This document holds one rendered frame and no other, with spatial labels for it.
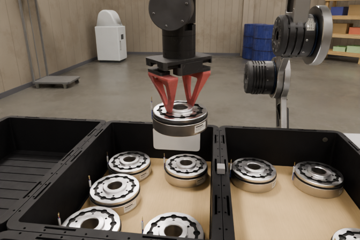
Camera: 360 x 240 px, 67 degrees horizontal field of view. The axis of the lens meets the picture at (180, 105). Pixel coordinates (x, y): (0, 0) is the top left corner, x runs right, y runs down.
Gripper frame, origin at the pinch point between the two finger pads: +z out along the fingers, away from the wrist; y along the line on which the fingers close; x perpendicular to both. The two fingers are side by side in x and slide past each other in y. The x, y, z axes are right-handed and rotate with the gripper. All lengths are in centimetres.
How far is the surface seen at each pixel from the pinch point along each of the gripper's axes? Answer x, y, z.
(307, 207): -17.5, 18.9, 21.6
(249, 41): 467, 576, 89
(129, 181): 8.2, -8.0, 18.4
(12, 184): 27.4, -28.8, 21.1
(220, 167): -8.7, 2.5, 10.0
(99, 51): 659, 218, 101
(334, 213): -21.6, 21.6, 21.6
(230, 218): -17.9, -4.5, 10.7
